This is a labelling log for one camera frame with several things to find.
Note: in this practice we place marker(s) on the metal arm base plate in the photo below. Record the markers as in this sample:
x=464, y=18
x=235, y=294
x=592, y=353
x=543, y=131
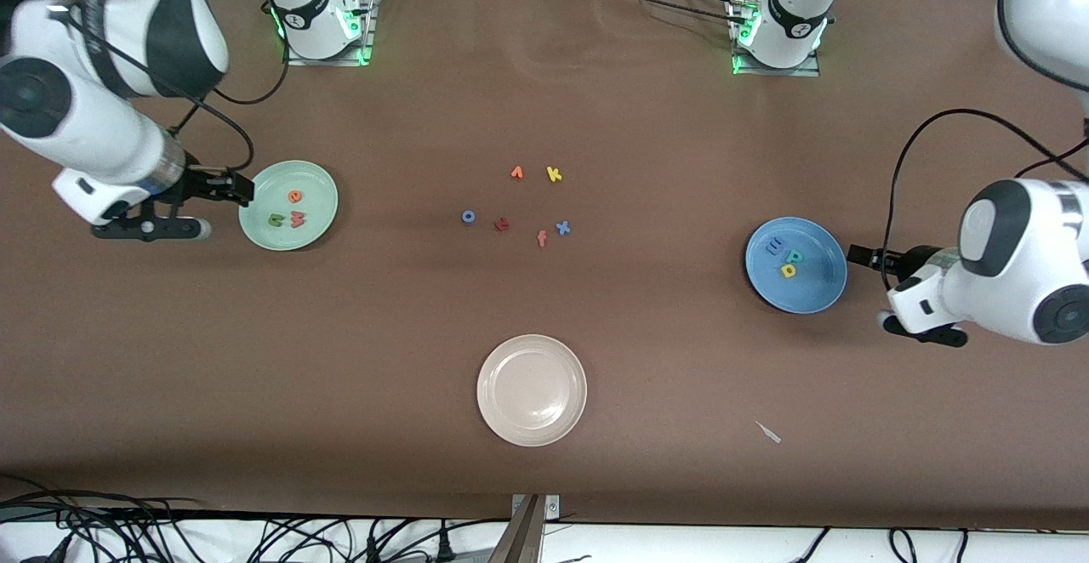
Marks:
x=800, y=71
x=367, y=27

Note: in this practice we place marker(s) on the green plate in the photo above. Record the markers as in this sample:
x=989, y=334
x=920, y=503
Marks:
x=287, y=236

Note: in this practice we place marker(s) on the small grey tape scrap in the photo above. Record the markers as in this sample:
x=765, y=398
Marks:
x=770, y=434

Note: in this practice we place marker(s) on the beige plate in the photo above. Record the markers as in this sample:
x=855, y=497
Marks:
x=532, y=390

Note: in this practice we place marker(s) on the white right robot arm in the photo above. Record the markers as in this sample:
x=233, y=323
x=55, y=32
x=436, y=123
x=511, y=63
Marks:
x=85, y=121

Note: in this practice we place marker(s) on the metal table edge bracket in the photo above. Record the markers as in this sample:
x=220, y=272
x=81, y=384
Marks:
x=523, y=537

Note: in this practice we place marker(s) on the lavender foam letter m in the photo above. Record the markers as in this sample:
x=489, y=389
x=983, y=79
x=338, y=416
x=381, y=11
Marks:
x=772, y=247

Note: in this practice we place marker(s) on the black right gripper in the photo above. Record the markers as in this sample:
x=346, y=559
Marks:
x=202, y=184

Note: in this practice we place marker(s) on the blue plate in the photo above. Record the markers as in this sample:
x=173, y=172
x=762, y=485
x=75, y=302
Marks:
x=817, y=287

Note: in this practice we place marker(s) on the red foam letter w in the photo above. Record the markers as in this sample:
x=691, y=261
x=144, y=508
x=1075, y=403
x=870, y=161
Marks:
x=299, y=219

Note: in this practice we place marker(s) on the brown table cover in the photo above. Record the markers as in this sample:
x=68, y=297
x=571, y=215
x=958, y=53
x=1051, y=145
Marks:
x=544, y=104

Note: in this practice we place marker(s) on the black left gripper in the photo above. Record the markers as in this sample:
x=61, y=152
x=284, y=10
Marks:
x=910, y=258

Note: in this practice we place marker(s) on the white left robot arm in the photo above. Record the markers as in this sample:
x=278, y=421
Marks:
x=1021, y=274

